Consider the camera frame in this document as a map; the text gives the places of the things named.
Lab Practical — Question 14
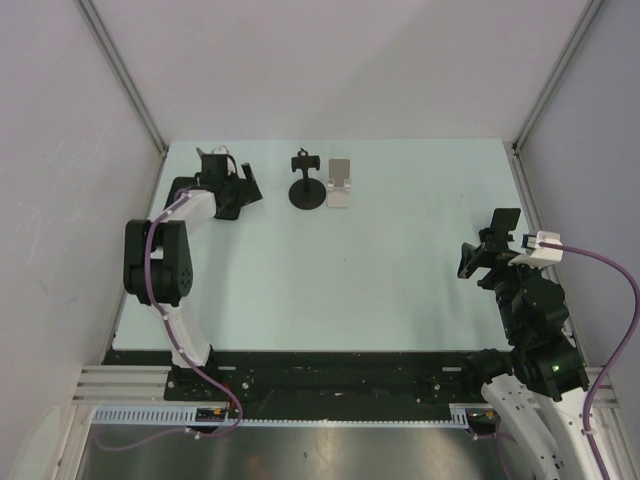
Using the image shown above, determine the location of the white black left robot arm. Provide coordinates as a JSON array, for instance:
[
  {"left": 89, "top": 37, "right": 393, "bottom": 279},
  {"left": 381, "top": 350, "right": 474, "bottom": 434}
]
[{"left": 123, "top": 146, "right": 263, "bottom": 400}]

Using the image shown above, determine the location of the black smartphone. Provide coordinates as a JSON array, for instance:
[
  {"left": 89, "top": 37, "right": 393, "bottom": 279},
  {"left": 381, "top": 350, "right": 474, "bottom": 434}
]
[{"left": 165, "top": 176, "right": 198, "bottom": 218}]

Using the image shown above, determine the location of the aluminium corner frame post right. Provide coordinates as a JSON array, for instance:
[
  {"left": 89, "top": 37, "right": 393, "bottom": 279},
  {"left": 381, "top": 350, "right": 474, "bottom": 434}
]
[{"left": 512, "top": 0, "right": 609, "bottom": 151}]

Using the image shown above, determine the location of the white slotted cable duct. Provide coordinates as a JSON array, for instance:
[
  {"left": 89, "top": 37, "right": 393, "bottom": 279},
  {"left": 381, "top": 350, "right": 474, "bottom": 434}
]
[{"left": 92, "top": 402, "right": 474, "bottom": 430}]

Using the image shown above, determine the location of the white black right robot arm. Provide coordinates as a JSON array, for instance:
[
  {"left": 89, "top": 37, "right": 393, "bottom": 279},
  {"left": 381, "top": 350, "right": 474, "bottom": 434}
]
[{"left": 457, "top": 227, "right": 639, "bottom": 479}]

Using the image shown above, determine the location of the aluminium corner frame post left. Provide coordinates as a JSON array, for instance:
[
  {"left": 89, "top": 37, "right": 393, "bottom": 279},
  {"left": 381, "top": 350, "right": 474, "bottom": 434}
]
[{"left": 73, "top": 0, "right": 168, "bottom": 157}]

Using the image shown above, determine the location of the white phone stand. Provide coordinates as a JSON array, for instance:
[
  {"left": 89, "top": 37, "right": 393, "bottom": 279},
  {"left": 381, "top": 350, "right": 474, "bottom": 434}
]
[{"left": 326, "top": 158, "right": 351, "bottom": 208}]

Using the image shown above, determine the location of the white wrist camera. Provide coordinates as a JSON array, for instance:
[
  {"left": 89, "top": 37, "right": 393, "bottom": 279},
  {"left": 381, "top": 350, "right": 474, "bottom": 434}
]
[
  {"left": 508, "top": 231, "right": 563, "bottom": 269},
  {"left": 212, "top": 145, "right": 237, "bottom": 175}
]

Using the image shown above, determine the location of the black round-base phone stand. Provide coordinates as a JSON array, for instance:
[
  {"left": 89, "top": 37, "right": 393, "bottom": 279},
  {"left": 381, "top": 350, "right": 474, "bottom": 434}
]
[{"left": 288, "top": 148, "right": 327, "bottom": 211}]

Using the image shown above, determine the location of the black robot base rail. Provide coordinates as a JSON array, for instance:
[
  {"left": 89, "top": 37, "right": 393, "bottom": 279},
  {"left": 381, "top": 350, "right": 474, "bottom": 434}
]
[{"left": 104, "top": 349, "right": 511, "bottom": 423}]

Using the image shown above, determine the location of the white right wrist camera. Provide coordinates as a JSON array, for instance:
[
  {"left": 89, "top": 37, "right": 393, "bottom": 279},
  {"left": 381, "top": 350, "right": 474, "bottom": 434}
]
[{"left": 508, "top": 231, "right": 563, "bottom": 269}]

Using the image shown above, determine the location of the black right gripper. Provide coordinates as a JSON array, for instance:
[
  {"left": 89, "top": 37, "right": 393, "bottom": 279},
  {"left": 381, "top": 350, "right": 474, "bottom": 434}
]
[{"left": 456, "top": 241, "right": 543, "bottom": 339}]

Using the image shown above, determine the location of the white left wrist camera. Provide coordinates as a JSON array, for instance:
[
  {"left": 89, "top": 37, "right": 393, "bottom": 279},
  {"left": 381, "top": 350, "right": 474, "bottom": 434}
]
[{"left": 212, "top": 145, "right": 237, "bottom": 175}]

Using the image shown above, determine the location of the purple cable lower left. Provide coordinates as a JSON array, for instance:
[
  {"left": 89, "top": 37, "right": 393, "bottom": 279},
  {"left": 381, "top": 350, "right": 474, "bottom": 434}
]
[{"left": 93, "top": 394, "right": 245, "bottom": 451}]

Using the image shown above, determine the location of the aluminium corner frame post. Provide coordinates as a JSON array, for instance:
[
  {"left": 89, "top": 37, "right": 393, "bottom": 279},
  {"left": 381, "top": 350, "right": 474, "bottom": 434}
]
[
  {"left": 512, "top": 0, "right": 609, "bottom": 151},
  {"left": 73, "top": 0, "right": 168, "bottom": 157}
]

